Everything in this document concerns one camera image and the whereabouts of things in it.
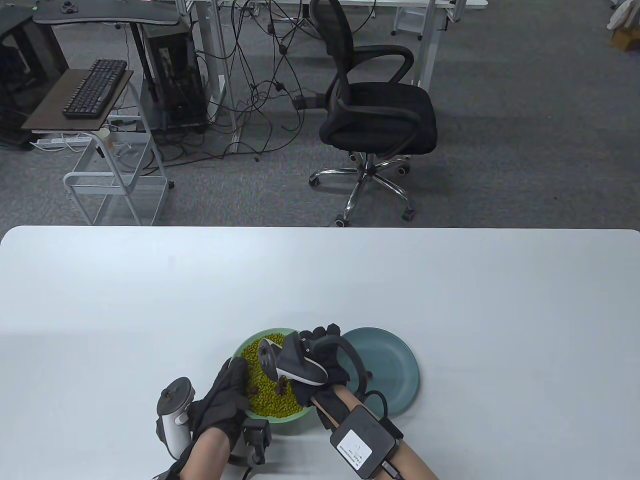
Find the person's right hand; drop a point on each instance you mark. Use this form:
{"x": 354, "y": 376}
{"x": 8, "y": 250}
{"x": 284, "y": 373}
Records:
{"x": 327, "y": 335}

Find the person's left hand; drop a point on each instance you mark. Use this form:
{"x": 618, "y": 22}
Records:
{"x": 222, "y": 400}

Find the cluster of dark red cranberries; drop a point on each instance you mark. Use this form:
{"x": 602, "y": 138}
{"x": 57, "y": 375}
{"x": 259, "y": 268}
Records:
{"x": 281, "y": 386}

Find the light green plate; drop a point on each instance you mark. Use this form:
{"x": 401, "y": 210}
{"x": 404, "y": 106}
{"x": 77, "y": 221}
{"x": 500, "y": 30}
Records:
{"x": 280, "y": 420}

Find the teal plate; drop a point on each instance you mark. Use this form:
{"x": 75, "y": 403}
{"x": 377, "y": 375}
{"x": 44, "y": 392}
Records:
{"x": 395, "y": 370}

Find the person's left forearm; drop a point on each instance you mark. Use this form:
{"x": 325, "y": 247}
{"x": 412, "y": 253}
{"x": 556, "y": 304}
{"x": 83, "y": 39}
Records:
{"x": 205, "y": 457}

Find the pile of green beans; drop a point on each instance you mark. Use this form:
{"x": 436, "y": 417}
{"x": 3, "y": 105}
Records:
{"x": 260, "y": 405}

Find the black box with white label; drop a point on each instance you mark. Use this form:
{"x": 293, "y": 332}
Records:
{"x": 362, "y": 440}

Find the black office chair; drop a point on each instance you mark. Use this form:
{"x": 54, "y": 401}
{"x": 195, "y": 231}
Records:
{"x": 380, "y": 110}

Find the small white cup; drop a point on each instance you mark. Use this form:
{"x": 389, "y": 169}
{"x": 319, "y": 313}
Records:
{"x": 104, "y": 133}

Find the black computer tower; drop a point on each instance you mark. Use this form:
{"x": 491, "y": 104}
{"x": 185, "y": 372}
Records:
{"x": 175, "y": 75}

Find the white desk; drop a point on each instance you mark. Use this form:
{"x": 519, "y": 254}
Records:
{"x": 430, "y": 45}

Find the white power strip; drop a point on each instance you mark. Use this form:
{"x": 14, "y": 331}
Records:
{"x": 55, "y": 142}

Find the black keyboard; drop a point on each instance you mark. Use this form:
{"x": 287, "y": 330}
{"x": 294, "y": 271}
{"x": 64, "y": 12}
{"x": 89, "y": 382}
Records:
{"x": 95, "y": 87}

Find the brown keyboard shelf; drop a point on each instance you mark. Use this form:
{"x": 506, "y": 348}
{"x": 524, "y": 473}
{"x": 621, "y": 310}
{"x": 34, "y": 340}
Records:
{"x": 50, "y": 107}

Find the black cabinet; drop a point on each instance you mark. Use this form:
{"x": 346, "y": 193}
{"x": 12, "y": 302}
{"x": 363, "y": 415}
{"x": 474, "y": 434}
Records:
{"x": 25, "y": 75}

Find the dark curved desk top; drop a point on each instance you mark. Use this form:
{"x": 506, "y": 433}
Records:
{"x": 105, "y": 12}

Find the cardboard box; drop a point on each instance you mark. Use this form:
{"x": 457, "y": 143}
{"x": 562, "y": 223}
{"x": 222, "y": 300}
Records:
{"x": 625, "y": 37}

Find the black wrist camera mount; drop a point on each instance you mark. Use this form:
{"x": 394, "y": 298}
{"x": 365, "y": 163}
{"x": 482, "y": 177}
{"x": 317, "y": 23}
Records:
{"x": 256, "y": 435}

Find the white desk frame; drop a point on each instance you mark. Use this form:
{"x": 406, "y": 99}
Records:
{"x": 212, "y": 60}

